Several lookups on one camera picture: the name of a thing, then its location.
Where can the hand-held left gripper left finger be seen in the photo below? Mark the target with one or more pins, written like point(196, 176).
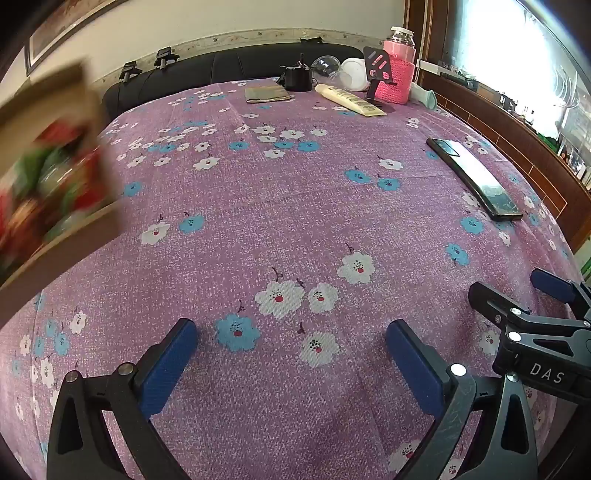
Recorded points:
point(171, 364)

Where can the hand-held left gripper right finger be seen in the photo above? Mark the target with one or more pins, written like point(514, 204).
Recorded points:
point(415, 369)

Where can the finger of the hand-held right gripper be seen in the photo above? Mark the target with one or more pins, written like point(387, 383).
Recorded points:
point(489, 300)
point(551, 284)

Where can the cardboard box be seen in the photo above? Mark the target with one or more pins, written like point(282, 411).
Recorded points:
point(87, 230)

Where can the pile of mixed packets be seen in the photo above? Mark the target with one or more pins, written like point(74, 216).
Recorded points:
point(51, 175)

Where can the dark smartphone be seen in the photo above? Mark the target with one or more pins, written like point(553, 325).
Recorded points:
point(475, 177)

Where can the wooden cabinet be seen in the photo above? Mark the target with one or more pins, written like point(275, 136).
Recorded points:
point(508, 138)

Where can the purple floral tablecloth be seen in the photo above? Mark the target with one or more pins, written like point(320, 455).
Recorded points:
point(277, 221)

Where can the mint green cloth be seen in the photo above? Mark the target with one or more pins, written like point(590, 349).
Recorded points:
point(425, 98)

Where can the cream tube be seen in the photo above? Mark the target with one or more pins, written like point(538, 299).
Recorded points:
point(351, 99)

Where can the pink knit-sleeved bottle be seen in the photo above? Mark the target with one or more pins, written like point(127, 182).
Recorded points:
point(397, 74)

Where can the black phone stand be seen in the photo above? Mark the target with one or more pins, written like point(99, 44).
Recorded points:
point(377, 64)

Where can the white round container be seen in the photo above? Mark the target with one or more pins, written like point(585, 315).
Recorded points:
point(354, 74)

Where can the clear plastic bag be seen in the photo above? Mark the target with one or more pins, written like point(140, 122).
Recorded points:
point(325, 67)

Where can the olive folded booklet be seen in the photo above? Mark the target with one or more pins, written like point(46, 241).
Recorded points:
point(267, 94)

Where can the black mug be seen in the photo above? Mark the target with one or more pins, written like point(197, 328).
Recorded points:
point(295, 78)

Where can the black sofa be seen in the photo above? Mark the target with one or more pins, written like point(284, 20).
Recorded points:
point(207, 69)

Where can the small black clamp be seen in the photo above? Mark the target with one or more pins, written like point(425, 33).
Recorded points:
point(310, 40)

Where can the framed horse painting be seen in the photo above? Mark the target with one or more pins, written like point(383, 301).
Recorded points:
point(64, 25)

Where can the black clamp mount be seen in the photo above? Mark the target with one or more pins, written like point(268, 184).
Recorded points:
point(130, 71)
point(165, 57)

